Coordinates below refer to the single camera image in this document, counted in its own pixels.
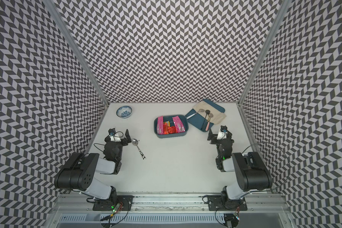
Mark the white handle spoon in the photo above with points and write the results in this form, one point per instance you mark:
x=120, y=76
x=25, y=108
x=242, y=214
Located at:
x=192, y=115

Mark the dark handle spoon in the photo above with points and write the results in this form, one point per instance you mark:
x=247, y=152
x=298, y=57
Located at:
x=206, y=120

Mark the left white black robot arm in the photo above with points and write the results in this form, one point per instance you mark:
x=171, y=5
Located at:
x=78, y=173

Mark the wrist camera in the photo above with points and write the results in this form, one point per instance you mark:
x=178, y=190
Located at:
x=222, y=134
x=114, y=136

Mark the teal box lid tray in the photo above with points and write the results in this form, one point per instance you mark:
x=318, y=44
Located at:
x=198, y=119

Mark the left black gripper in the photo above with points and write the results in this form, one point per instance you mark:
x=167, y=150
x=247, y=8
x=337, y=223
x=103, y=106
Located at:
x=128, y=140

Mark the red tea bag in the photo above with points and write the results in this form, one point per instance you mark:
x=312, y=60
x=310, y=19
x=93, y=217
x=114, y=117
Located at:
x=172, y=130
x=165, y=129

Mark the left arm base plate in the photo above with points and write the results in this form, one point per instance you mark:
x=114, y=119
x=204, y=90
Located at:
x=125, y=202

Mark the yellow tea bag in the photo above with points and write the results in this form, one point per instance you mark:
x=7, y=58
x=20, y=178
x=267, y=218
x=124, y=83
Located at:
x=167, y=123

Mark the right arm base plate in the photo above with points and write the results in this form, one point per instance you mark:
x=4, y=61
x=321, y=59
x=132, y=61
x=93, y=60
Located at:
x=217, y=202

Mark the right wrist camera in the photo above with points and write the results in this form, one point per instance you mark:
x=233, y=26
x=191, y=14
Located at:
x=222, y=134

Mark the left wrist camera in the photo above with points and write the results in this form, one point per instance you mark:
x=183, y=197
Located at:
x=114, y=136

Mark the cow pattern handle spoon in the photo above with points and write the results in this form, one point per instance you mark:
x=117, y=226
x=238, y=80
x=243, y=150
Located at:
x=135, y=142

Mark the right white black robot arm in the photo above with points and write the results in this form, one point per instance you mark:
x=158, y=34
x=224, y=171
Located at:
x=251, y=173

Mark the pink tea bag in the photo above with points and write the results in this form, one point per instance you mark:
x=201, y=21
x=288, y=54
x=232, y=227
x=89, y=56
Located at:
x=179, y=126
x=160, y=125

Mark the pink handle spoon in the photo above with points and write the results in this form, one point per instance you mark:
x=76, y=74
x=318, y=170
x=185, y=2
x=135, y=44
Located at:
x=208, y=122

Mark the beige cloth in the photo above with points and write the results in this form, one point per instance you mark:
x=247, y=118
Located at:
x=218, y=116

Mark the teal plastic storage box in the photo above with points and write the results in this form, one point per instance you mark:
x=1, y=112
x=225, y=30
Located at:
x=170, y=118

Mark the blue white ceramic bowl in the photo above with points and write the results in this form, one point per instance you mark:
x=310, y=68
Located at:
x=124, y=112

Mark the aluminium front rail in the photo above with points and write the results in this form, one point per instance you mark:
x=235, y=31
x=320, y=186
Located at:
x=172, y=203

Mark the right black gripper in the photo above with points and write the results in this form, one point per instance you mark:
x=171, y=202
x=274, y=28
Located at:
x=213, y=136

